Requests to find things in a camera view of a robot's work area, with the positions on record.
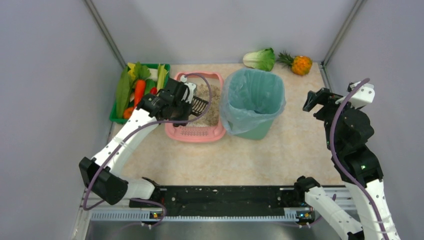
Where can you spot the green trash bin with bag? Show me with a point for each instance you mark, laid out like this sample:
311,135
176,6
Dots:
250,102

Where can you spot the toy white scallion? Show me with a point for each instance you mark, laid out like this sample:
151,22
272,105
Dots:
149,84

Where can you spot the toy celery stalk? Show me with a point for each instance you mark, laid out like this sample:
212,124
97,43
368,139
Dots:
161,76

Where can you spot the toy bok choy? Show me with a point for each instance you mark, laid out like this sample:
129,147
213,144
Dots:
263,59

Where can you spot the toy red chili pepper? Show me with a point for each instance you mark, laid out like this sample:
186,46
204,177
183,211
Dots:
153,91

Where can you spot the black litter scoop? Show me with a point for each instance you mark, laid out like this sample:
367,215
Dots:
198,106

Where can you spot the pink litter box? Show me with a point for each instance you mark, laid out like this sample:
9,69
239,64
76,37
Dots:
199,134

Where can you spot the toy orange tomato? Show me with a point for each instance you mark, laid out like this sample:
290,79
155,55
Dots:
128,113

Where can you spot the toy green leaf vegetable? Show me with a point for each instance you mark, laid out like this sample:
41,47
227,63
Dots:
122,93

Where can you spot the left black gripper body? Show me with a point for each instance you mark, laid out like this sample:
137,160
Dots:
186,108

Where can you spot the toy pineapple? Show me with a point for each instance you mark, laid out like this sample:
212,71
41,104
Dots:
299,65

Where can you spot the green vegetable basket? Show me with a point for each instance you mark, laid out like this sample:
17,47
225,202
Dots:
142,71

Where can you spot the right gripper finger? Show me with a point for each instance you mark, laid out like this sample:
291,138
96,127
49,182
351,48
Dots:
313,98
324,94

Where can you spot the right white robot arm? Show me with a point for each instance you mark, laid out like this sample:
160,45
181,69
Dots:
347,131

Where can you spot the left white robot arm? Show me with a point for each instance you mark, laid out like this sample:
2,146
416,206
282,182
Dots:
101,174

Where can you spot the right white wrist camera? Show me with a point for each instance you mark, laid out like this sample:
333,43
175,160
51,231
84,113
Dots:
364,96

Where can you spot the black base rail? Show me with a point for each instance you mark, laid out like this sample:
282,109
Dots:
226,201

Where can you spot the toy carrot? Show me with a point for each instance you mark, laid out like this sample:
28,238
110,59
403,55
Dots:
139,91

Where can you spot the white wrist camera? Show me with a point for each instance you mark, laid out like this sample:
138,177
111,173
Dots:
364,96
190,91

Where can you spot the toy yellow corn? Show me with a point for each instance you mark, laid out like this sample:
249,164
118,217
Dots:
131,71

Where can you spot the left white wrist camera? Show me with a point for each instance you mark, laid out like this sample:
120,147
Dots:
190,91

